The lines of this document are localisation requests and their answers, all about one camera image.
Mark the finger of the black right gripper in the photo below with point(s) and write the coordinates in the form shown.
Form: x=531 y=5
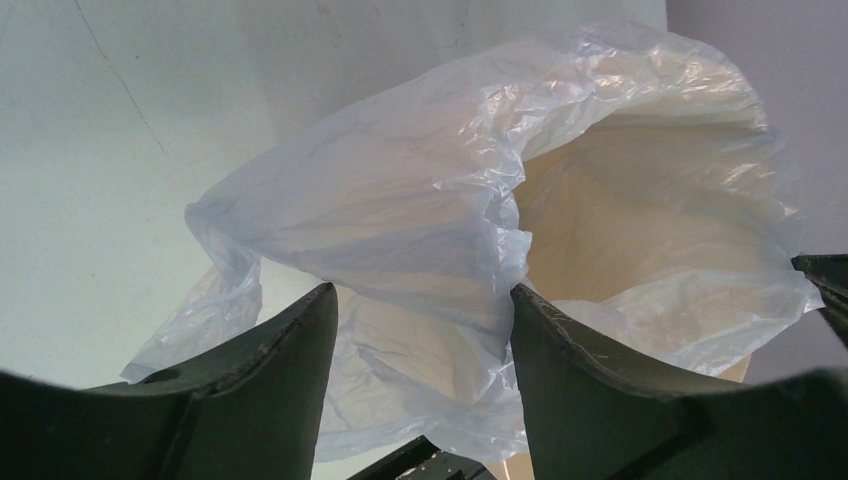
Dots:
x=828 y=273

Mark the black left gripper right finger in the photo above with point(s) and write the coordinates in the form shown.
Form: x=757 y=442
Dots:
x=597 y=409

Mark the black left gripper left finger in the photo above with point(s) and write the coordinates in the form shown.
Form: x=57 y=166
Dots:
x=249 y=408

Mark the cream plastic trash bin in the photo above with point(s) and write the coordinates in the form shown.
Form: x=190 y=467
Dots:
x=651 y=232

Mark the translucent blue trash bag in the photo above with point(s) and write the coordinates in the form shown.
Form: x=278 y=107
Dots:
x=465 y=116

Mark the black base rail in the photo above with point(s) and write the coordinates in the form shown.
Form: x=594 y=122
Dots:
x=419 y=459

